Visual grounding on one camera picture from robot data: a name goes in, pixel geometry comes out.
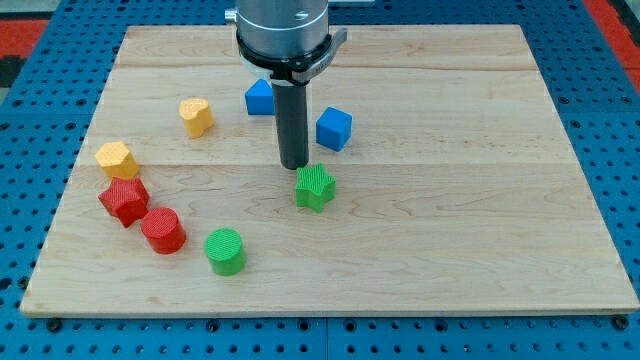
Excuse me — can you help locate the blue cube block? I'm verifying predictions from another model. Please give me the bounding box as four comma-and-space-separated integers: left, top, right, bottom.
316, 107, 353, 152

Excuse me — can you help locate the wooden board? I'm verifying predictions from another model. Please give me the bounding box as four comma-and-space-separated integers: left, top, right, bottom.
21, 25, 639, 318

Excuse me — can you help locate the yellow hexagon block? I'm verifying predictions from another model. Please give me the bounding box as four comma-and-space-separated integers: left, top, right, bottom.
94, 141, 139, 180

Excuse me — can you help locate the blue triangle block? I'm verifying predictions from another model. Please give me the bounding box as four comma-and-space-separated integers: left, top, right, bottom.
245, 79, 275, 115

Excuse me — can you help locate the black cylindrical pointer tool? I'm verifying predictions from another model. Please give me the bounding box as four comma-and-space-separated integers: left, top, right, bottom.
272, 83, 309, 170

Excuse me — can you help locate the green star block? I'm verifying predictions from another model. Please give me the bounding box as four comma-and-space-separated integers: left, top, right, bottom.
295, 163, 336, 213

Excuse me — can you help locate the yellow heart block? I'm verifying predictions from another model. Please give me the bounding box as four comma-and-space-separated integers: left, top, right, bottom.
179, 98, 215, 138

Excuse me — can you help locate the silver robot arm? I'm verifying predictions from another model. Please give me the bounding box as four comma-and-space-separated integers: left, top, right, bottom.
224, 0, 347, 86

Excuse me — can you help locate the red cylinder block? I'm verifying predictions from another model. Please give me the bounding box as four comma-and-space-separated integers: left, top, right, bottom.
141, 207, 186, 255

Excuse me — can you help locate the green cylinder block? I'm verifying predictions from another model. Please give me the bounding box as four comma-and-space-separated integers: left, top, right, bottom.
204, 228, 247, 276

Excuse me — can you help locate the red star block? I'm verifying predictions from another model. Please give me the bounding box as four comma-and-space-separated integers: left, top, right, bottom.
98, 177, 150, 228

